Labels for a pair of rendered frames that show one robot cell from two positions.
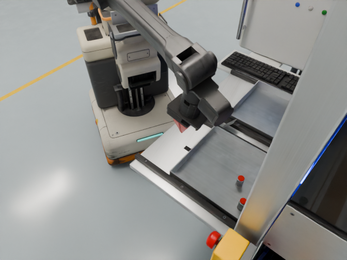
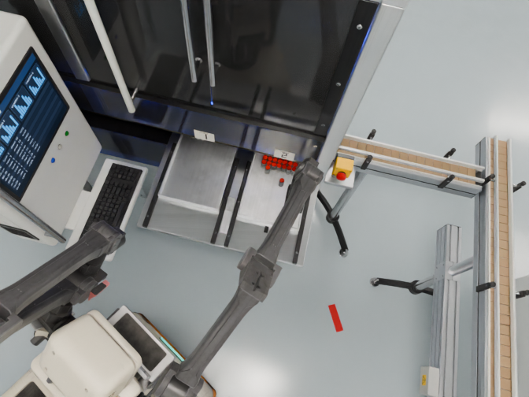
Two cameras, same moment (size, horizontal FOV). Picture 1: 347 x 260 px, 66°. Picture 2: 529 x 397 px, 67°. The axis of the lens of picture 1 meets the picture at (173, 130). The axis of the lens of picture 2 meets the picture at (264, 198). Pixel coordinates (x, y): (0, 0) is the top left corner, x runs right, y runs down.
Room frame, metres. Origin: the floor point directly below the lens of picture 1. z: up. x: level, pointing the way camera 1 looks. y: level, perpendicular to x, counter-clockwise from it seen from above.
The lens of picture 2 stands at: (0.93, 0.37, 2.45)
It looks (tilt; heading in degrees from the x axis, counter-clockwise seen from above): 67 degrees down; 234
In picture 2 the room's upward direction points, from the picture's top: 11 degrees clockwise
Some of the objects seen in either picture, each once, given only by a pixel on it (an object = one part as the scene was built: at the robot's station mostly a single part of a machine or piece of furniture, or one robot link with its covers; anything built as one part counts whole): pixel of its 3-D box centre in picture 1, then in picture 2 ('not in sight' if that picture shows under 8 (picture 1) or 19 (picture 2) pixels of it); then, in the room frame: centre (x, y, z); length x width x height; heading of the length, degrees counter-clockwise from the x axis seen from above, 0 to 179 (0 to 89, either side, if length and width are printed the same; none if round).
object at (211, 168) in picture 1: (236, 176); (276, 187); (0.46, -0.20, 0.90); 0.34 x 0.26 x 0.04; 51
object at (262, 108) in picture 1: (281, 117); (200, 168); (0.73, -0.42, 0.90); 0.34 x 0.26 x 0.04; 51
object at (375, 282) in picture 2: not in sight; (412, 288); (-0.23, 0.45, 0.07); 0.50 x 0.08 x 0.14; 141
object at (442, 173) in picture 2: not in sight; (405, 161); (-0.11, -0.06, 0.92); 0.69 x 0.16 x 0.16; 141
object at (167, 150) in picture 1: (241, 139); (234, 194); (0.64, -0.26, 0.87); 0.70 x 0.48 x 0.02; 141
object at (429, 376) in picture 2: not in sight; (429, 381); (0.15, 0.82, 0.50); 0.12 x 0.05 x 0.09; 51
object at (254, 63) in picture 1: (261, 70); (110, 205); (1.14, -0.45, 0.82); 0.40 x 0.14 x 0.02; 50
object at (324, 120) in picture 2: not in sight; (330, 105); (0.32, -0.20, 1.40); 0.04 x 0.01 x 0.80; 141
